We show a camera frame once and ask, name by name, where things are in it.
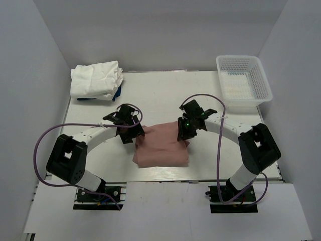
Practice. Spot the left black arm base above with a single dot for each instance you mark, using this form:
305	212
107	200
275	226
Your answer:
112	200

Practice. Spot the white t-shirt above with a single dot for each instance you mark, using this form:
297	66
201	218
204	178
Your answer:
96	81

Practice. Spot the pink printed t-shirt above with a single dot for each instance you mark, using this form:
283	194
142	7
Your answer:
159	147

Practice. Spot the white plastic mesh basket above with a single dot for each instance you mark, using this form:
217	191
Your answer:
243	81

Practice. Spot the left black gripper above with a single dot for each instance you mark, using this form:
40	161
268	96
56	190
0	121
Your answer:
137	130

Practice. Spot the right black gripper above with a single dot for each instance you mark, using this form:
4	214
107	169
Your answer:
183	134

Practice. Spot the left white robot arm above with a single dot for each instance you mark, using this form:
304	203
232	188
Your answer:
67	160

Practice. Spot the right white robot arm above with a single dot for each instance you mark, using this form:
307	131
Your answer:
257	146

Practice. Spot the blue folded t-shirt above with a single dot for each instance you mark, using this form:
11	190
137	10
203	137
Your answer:
118	93

